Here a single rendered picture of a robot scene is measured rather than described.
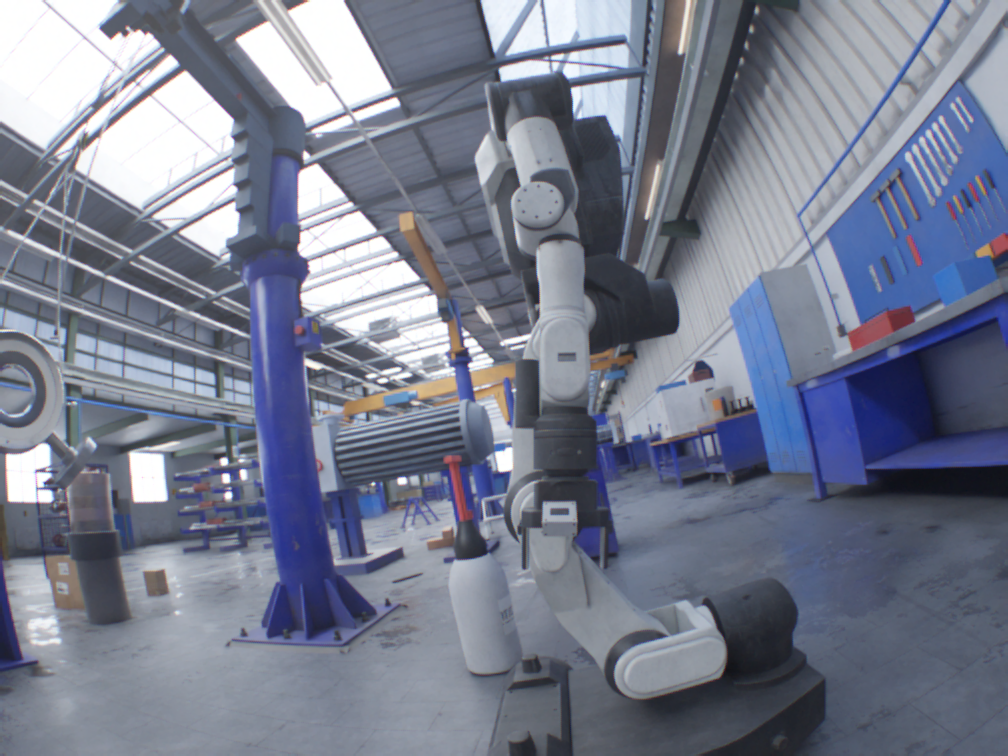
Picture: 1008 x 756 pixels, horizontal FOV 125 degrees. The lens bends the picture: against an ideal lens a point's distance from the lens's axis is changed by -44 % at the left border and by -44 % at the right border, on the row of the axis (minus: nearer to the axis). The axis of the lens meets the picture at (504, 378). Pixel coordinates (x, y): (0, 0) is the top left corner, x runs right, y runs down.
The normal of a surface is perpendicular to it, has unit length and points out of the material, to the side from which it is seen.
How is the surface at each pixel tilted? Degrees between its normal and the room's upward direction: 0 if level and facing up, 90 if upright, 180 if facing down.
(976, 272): 90
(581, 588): 115
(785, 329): 90
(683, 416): 90
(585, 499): 90
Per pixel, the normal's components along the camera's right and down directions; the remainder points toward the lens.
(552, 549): -0.11, -0.19
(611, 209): -0.01, 0.23
